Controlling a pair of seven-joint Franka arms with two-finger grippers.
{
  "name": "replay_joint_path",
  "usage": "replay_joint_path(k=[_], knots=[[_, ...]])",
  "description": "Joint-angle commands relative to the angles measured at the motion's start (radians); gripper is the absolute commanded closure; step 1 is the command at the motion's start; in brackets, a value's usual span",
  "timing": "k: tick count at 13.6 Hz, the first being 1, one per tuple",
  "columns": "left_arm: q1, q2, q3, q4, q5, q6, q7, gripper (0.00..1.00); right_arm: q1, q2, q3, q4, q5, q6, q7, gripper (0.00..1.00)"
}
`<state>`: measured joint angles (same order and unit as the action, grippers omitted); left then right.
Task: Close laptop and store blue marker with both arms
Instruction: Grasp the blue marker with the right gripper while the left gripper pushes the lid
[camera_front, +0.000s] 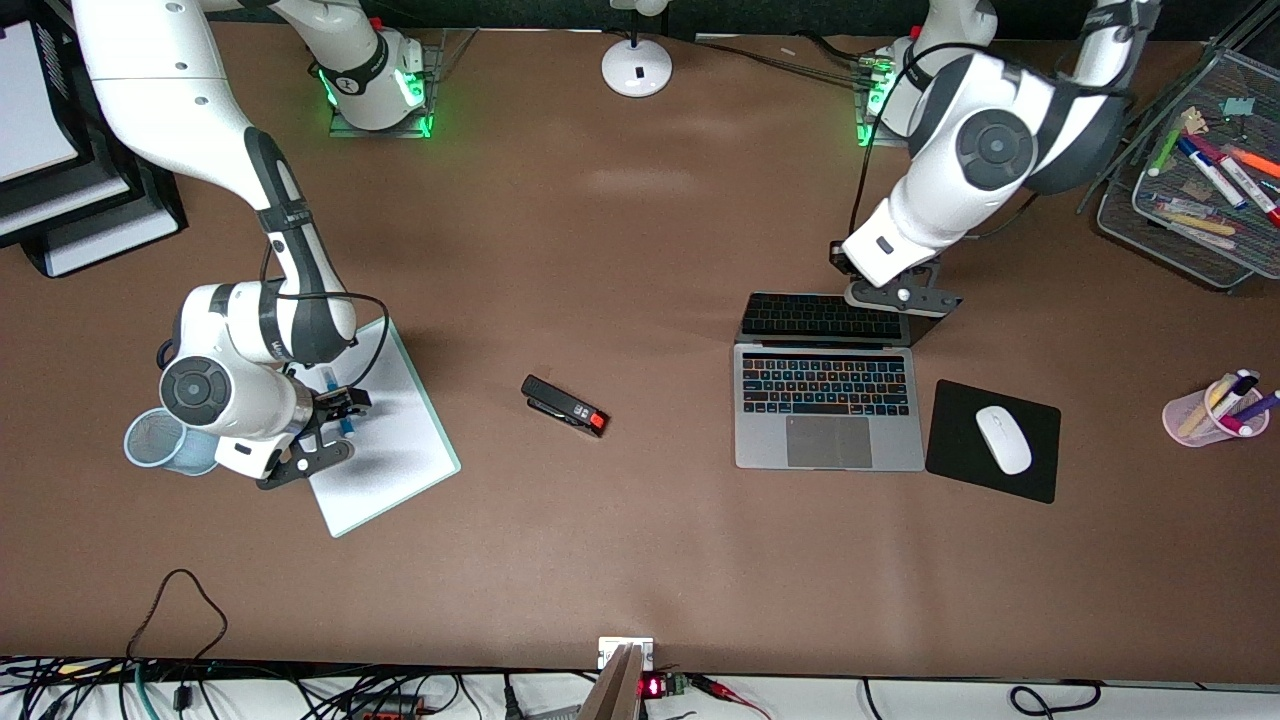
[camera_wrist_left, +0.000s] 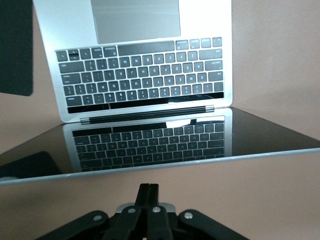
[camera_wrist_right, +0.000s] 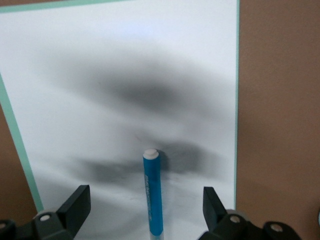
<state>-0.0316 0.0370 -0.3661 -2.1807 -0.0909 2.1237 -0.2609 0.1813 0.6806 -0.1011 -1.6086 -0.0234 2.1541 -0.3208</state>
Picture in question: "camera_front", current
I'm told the pink mesh pen cup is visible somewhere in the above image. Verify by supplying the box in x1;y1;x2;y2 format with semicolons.
1162;378;1271;448

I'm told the yellow crayon stick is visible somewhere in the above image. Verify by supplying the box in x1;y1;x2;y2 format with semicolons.
1158;208;1242;237

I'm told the black cable across table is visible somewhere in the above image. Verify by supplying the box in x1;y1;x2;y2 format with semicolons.
688;33;883;89

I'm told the wooden camera mount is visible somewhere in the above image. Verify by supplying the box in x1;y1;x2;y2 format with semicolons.
578;637;657;720

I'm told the red wire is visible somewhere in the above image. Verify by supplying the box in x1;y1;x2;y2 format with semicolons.
690;674;774;720

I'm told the white round lamp base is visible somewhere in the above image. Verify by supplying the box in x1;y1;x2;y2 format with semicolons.
601;0;674;99

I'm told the white marker with blue cap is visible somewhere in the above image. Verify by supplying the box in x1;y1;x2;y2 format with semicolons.
1177;134;1250;212

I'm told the orange highlighter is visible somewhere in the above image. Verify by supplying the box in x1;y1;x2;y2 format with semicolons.
1224;144;1280;182

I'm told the yellow pencil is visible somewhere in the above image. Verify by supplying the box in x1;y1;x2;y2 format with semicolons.
1178;378;1237;438

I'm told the dark wire mesh tray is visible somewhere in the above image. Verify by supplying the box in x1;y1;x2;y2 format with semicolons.
1078;10;1280;294

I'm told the brown cable loop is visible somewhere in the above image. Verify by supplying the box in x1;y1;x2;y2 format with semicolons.
125;568;229;666

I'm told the black looped cable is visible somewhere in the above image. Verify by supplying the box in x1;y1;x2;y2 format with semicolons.
1008;680;1104;720

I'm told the white marker with red cap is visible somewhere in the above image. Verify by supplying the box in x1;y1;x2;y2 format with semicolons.
1195;135;1280;230

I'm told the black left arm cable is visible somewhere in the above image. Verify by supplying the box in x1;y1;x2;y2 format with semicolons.
850;40;1136;239

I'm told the green marker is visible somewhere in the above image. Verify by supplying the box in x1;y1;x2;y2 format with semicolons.
1147;124;1187;180

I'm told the purple pen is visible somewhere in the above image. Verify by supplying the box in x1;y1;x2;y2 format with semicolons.
1232;390;1280;429

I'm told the black stapler with red tip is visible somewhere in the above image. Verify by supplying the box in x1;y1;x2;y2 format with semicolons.
520;375;611;439

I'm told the white computer mouse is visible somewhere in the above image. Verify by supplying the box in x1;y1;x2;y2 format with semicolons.
975;405;1034;476

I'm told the blue mesh pen cup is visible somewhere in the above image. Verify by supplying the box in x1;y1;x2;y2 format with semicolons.
124;407;222;477

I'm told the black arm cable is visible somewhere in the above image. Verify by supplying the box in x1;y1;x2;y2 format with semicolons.
850;40;1136;239
260;238;392;389

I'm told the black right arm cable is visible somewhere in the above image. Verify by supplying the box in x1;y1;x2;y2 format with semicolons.
260;238;392;389

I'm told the mint green clipboard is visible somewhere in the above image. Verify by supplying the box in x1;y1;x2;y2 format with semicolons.
288;316;462;539

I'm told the white paper sheet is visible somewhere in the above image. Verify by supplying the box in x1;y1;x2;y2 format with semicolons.
290;325;456;532
0;22;83;186

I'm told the black mouse pad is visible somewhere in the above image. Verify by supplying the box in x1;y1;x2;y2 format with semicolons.
925;379;1062;505

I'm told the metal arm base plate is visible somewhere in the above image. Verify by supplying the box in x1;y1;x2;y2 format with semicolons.
853;55;966;150
328;28;481;140

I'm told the orange connector strip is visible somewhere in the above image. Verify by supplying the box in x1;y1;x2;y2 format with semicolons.
345;693;429;720

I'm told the silver laptop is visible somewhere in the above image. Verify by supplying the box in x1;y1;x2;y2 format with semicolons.
734;290;964;472

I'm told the white marker with black cap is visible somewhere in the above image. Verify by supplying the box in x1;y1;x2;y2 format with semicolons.
1216;369;1263;421

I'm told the black stacked document tray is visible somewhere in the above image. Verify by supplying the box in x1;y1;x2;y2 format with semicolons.
0;15;190;280

